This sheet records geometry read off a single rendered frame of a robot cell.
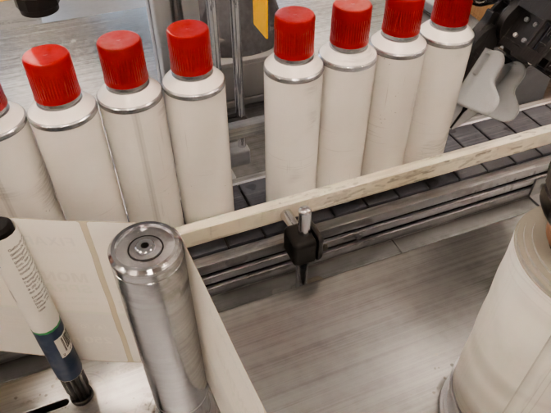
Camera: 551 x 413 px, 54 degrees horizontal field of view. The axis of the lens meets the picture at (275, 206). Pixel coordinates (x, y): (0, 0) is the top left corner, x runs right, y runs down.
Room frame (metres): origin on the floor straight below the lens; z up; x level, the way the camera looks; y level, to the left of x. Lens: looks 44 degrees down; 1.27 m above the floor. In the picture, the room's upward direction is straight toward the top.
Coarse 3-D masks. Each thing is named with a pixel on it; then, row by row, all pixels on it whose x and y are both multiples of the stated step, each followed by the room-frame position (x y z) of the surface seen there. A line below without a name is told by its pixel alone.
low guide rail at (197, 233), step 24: (480, 144) 0.47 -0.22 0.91; (504, 144) 0.47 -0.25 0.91; (528, 144) 0.49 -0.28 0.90; (408, 168) 0.43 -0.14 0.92; (432, 168) 0.44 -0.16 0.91; (456, 168) 0.45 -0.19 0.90; (312, 192) 0.40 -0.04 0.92; (336, 192) 0.40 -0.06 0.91; (360, 192) 0.41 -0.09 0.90; (216, 216) 0.36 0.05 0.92; (240, 216) 0.36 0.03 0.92; (264, 216) 0.37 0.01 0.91; (192, 240) 0.34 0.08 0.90
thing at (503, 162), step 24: (528, 120) 0.57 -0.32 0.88; (456, 144) 0.52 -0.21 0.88; (480, 168) 0.47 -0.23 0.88; (240, 192) 0.43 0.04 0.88; (264, 192) 0.43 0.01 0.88; (384, 192) 0.43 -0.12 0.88; (408, 192) 0.43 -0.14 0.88; (312, 216) 0.40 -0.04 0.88; (336, 216) 0.40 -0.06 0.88; (216, 240) 0.36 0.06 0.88; (240, 240) 0.36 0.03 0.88
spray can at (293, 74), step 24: (288, 24) 0.40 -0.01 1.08; (312, 24) 0.41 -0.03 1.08; (288, 48) 0.40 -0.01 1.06; (312, 48) 0.41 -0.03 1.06; (264, 72) 0.41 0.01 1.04; (288, 72) 0.40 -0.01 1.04; (312, 72) 0.40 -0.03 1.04; (264, 96) 0.42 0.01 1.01; (288, 96) 0.39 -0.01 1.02; (312, 96) 0.40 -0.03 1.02; (288, 120) 0.39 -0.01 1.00; (312, 120) 0.40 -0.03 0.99; (288, 144) 0.39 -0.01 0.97; (312, 144) 0.40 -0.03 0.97; (288, 168) 0.39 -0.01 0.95; (312, 168) 0.40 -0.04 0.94; (288, 192) 0.39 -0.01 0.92
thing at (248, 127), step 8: (240, 120) 0.45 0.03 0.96; (248, 120) 0.45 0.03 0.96; (256, 120) 0.45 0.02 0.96; (264, 120) 0.45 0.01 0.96; (232, 128) 0.44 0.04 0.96; (240, 128) 0.44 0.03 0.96; (248, 128) 0.44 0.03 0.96; (256, 128) 0.44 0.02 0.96; (264, 128) 0.45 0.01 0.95; (232, 136) 0.43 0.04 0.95; (240, 136) 0.44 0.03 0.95; (248, 136) 0.44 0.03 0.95; (112, 160) 0.39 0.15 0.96
